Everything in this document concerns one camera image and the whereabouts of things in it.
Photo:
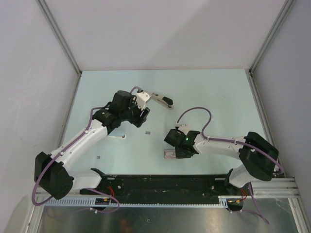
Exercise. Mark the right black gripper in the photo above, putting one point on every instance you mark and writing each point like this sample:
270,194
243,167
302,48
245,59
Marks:
179,155

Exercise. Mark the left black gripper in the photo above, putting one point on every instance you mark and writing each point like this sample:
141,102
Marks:
138,120

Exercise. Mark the staple box with staples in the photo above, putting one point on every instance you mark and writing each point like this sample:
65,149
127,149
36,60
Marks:
169,154

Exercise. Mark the beige black stapler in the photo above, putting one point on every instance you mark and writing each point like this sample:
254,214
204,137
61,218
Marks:
163,100

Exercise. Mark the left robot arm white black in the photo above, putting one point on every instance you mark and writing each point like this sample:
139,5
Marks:
53,171

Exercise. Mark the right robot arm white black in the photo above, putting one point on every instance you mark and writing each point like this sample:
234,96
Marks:
258,156

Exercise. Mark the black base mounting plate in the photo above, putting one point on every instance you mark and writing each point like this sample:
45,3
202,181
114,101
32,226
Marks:
169,189

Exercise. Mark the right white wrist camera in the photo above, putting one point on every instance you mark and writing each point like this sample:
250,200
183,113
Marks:
184,128

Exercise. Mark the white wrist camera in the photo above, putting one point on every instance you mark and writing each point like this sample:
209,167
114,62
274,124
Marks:
142,98
184,128

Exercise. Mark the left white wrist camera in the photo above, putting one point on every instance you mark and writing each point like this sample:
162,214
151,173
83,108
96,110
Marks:
142,98

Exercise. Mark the aluminium frame rail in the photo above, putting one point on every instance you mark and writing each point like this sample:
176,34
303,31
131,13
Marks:
276,188

